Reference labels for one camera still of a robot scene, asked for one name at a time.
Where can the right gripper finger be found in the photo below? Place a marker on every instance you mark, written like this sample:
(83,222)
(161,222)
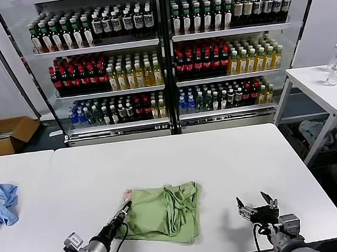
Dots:
(267,198)
(241,205)

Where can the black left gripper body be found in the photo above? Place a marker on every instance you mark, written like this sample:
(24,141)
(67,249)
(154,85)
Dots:
(112,226)

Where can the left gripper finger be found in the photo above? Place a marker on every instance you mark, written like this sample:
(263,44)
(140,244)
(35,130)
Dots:
(127,212)
(126,207)

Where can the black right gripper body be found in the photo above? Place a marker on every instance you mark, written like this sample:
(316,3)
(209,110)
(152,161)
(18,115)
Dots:
(264,214)

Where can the light green t-shirt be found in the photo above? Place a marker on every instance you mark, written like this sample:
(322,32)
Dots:
(146,213)

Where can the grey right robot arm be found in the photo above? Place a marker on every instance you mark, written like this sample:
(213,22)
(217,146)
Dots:
(288,245)

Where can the black plastic crate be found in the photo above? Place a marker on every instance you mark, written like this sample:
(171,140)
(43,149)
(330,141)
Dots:
(295,140)

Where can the white drinks shelf unit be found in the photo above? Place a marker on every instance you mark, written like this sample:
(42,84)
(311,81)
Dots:
(113,133)
(230,120)

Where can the white shelf board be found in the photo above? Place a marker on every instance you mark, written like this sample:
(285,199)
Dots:
(231,31)
(226,112)
(109,92)
(229,77)
(96,46)
(118,125)

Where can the dark bottle white cap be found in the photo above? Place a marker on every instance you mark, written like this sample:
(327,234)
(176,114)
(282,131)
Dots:
(106,116)
(223,100)
(122,114)
(239,98)
(231,99)
(114,115)
(215,102)
(130,113)

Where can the clear green tinted bottle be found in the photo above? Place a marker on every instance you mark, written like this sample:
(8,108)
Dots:
(207,103)
(199,104)
(90,118)

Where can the cola bottle red cap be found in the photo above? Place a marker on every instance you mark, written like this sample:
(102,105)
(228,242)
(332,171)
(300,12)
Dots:
(254,95)
(146,110)
(246,95)
(138,111)
(93,79)
(216,63)
(189,66)
(180,67)
(55,82)
(225,62)
(198,65)
(65,82)
(207,64)
(103,78)
(75,81)
(84,79)

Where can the blue water bottle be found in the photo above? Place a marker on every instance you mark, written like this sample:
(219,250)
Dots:
(191,105)
(182,106)
(81,118)
(73,119)

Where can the yellow tea bottle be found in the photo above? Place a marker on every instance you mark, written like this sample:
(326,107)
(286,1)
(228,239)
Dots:
(154,110)
(112,80)
(139,76)
(243,63)
(269,59)
(234,63)
(130,77)
(278,58)
(262,95)
(148,74)
(260,60)
(121,78)
(270,94)
(158,74)
(162,109)
(251,61)

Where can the white floor scrap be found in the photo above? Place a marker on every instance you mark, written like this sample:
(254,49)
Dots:
(55,133)

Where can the crumpled light blue shirt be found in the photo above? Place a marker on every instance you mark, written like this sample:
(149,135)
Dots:
(1,205)

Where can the white side table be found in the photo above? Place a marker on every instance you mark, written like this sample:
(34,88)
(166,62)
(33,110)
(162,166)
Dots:
(310,90)

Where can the open cardboard box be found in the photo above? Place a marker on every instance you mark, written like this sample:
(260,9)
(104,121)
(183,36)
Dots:
(24,126)

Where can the clear bottle white cap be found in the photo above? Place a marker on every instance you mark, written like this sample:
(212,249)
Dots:
(335,71)

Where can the dark bottle white blue label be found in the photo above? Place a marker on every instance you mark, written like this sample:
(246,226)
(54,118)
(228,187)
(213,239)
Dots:
(277,7)
(116,24)
(286,6)
(127,22)
(267,8)
(137,20)
(257,9)
(96,26)
(106,25)
(148,19)

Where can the dark bottle beige label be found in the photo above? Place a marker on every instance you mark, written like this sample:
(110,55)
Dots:
(247,10)
(237,11)

